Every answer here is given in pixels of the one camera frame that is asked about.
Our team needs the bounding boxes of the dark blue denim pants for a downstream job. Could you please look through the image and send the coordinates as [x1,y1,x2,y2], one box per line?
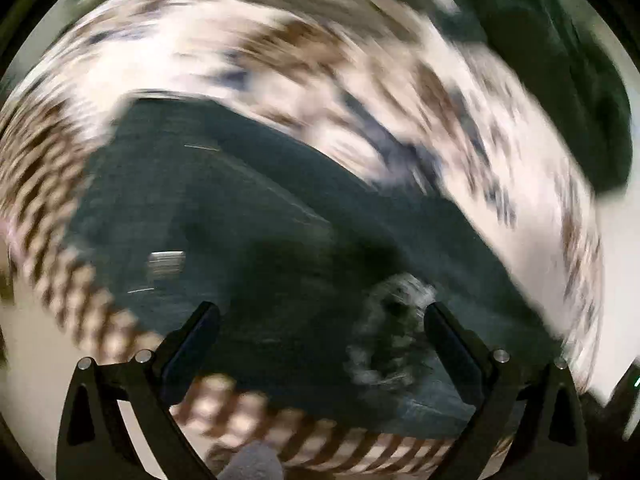
[67,91,562,440]

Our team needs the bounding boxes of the brown and white printed blanket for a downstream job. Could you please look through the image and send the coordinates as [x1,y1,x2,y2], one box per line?
[0,0,606,476]

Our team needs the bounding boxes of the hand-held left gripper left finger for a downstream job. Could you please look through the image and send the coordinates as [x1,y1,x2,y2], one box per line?
[56,301,222,480]

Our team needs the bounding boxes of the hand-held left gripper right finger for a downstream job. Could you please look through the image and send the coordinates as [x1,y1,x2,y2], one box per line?
[424,302,590,480]

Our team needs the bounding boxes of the dark green cloth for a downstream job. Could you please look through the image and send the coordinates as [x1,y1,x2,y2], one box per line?
[430,0,634,196]

